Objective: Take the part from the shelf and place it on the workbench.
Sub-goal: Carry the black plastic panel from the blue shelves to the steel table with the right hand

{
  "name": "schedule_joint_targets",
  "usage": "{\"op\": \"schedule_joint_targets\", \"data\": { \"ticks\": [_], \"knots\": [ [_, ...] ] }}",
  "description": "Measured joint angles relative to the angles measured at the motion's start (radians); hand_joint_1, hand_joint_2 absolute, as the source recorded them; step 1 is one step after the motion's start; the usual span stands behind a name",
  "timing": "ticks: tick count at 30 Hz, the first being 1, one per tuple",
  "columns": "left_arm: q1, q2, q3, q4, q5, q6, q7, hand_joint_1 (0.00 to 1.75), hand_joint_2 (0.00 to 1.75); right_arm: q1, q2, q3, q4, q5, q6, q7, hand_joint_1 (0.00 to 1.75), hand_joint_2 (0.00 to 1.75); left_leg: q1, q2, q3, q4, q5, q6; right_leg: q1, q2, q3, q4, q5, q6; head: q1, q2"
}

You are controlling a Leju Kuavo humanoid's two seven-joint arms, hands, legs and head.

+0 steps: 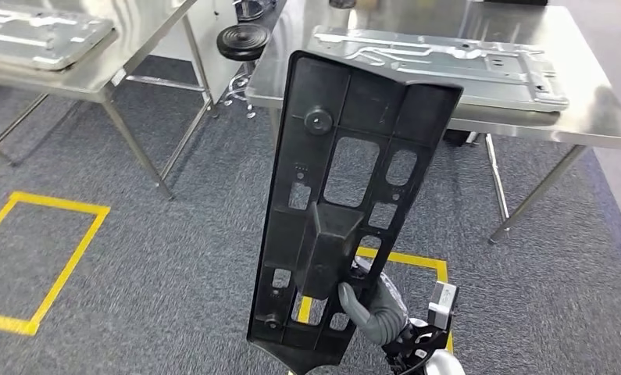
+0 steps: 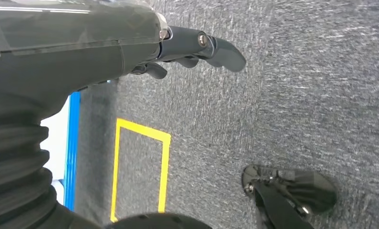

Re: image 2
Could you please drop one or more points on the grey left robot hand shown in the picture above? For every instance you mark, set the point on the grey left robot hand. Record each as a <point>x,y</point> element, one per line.
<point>50,63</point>

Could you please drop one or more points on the blue steel shelf rack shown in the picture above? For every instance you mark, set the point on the blue steel shelf rack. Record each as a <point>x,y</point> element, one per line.
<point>72,142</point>

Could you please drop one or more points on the black robot foot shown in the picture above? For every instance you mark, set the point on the black robot foot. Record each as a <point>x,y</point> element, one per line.
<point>303,189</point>

